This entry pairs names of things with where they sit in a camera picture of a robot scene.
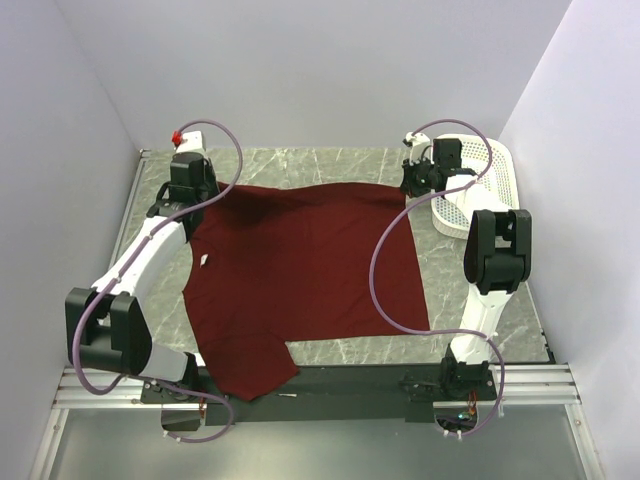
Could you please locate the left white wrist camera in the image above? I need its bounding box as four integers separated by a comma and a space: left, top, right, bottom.
171, 131, 206, 155

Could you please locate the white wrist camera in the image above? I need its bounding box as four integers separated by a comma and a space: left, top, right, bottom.
171, 131, 206, 155
403, 132, 431, 165

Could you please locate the aluminium extrusion rail frame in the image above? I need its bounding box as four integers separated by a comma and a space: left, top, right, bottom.
31, 147, 606, 479

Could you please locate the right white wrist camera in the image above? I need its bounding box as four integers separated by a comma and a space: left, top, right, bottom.
403, 132, 431, 165

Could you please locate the dark red t shirt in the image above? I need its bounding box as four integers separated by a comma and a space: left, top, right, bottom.
183, 183, 429, 401

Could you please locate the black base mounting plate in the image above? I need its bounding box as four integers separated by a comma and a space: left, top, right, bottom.
141, 361, 498, 431

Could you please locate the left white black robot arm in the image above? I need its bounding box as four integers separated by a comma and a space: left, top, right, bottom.
65, 148, 220, 402

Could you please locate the white plastic perforated basket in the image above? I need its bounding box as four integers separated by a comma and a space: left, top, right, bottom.
431, 134, 520, 239

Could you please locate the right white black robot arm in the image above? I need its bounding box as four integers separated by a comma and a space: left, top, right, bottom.
401, 133, 532, 399

